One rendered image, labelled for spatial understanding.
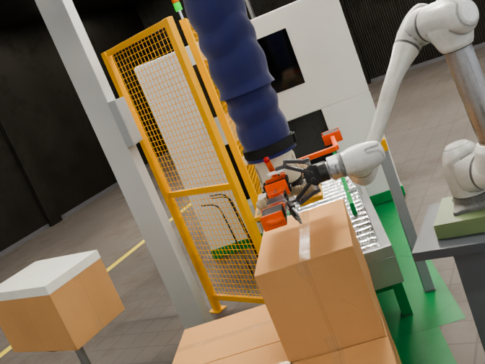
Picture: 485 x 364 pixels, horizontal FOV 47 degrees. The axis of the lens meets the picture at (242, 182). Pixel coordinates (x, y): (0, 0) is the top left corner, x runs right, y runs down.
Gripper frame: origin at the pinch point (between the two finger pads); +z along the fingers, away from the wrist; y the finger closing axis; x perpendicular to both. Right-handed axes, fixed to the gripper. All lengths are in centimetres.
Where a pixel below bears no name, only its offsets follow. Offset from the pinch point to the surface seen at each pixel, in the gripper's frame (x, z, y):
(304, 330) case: -4, 10, 57
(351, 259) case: -5.4, -17.1, 34.6
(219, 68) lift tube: 16, 6, -49
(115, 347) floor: 180, 186, 124
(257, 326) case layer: 34, 37, 69
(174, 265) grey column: 130, 96, 59
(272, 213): -37.8, -0.1, -2.4
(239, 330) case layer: 36, 46, 69
